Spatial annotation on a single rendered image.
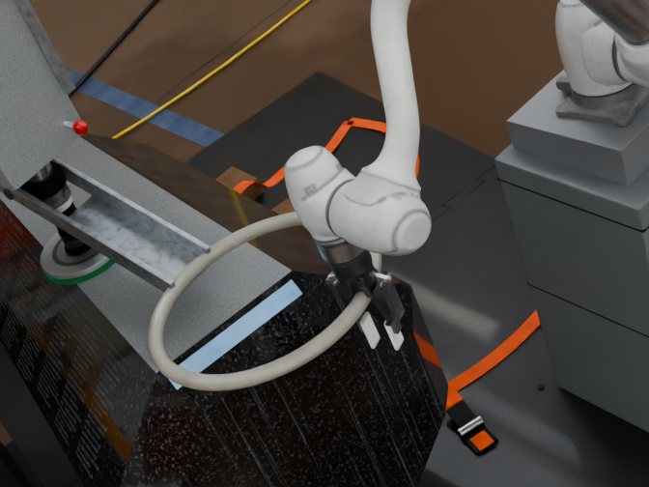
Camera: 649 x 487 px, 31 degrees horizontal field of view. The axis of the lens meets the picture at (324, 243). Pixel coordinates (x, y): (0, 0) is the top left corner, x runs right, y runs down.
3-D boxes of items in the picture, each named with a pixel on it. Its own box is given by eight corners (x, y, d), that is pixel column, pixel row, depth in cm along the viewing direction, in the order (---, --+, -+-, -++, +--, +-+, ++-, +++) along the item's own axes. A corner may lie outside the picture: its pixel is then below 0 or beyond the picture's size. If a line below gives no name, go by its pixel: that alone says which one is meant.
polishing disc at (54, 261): (101, 206, 281) (98, 202, 281) (141, 238, 266) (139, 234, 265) (28, 256, 275) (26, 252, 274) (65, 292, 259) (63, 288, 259)
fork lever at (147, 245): (-50, 177, 267) (-58, 162, 264) (11, 128, 276) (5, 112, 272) (163, 311, 236) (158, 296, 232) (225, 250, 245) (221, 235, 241)
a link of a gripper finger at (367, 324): (362, 322, 214) (358, 322, 215) (375, 349, 218) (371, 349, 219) (368, 311, 216) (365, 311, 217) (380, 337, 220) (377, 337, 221)
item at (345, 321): (106, 357, 230) (99, 347, 228) (263, 203, 252) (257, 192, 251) (268, 424, 196) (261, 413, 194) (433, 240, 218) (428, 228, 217)
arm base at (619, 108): (582, 66, 262) (577, 45, 258) (670, 76, 246) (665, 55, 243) (538, 114, 254) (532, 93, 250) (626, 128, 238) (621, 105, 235)
